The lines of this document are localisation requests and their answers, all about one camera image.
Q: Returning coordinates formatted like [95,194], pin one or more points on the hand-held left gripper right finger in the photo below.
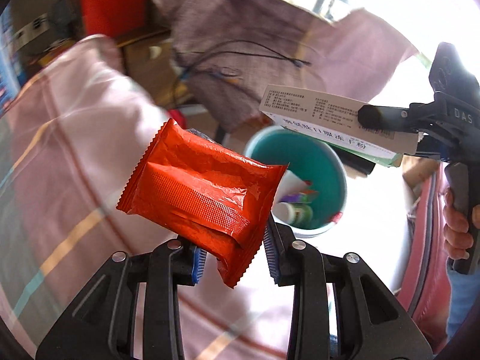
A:
[270,255]

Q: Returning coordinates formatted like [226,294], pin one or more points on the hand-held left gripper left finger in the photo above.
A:
[198,262]

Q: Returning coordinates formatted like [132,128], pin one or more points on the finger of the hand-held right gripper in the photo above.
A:
[360,164]
[386,117]

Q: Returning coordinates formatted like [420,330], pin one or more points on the teal plastic bin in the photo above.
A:
[318,165]

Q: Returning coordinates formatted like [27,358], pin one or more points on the white yogurt bottle green label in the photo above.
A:
[296,213]

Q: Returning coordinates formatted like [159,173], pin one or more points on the white and green medicine box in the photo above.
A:
[318,120]

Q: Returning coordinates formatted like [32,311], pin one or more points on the orange foil wrapper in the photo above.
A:
[195,195]

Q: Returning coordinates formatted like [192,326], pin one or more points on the person's right hand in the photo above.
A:
[455,228]

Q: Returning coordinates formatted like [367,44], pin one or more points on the pink zippered bag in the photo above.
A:
[427,251]

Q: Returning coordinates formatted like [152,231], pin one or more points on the person's trousers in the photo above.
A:
[461,300]

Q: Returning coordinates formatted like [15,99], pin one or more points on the grey purple cloth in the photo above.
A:
[232,26]

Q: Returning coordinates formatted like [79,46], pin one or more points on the red gift bag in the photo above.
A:
[108,3]

